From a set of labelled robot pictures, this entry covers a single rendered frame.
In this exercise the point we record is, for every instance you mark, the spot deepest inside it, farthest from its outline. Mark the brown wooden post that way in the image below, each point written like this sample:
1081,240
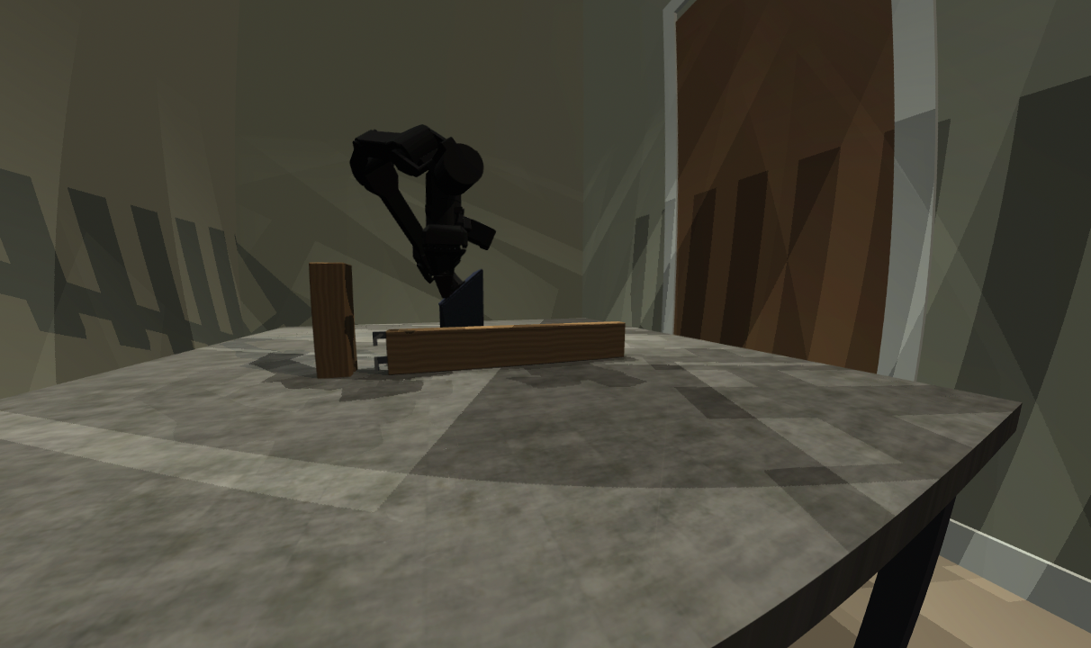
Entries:
333,321

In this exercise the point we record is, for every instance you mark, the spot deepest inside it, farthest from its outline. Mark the brown wooden board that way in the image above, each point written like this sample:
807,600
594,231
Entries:
429,350

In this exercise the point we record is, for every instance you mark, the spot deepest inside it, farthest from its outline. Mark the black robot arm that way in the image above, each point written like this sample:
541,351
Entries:
452,169

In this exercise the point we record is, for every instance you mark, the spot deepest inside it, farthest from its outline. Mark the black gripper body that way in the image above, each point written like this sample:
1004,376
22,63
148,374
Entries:
441,230

